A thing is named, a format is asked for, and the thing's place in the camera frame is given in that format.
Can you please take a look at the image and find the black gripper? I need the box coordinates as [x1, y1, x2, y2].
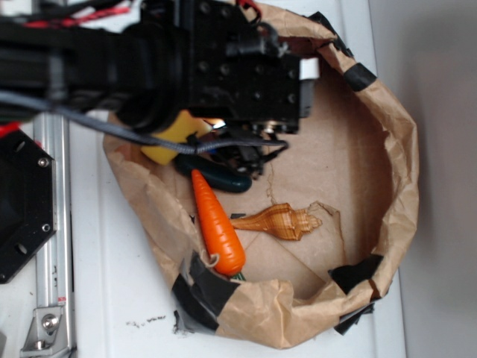
[178, 1, 313, 134]

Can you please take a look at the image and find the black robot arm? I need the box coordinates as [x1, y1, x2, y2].
[1, 1, 313, 133]

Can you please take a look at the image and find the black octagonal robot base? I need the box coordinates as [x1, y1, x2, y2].
[1, 130, 56, 284]

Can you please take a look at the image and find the yellow kitchen sponge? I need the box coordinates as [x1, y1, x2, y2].
[141, 110, 225, 166]

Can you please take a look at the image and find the dark green toy cucumber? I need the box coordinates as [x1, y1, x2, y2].
[173, 154, 252, 193]

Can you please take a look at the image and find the brown conch seashell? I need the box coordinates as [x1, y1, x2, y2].
[230, 203, 323, 241]

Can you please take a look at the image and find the orange toy carrot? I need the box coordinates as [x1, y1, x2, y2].
[191, 169, 246, 278]

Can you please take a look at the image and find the brown paper bag tray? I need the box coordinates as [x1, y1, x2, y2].
[104, 4, 419, 348]

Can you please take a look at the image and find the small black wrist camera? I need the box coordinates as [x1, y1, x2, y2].
[211, 145, 274, 180]

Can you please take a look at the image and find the aluminium extrusion rail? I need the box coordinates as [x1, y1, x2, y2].
[22, 114, 77, 357]

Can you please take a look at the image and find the metal corner bracket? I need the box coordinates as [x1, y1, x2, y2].
[19, 306, 68, 357]

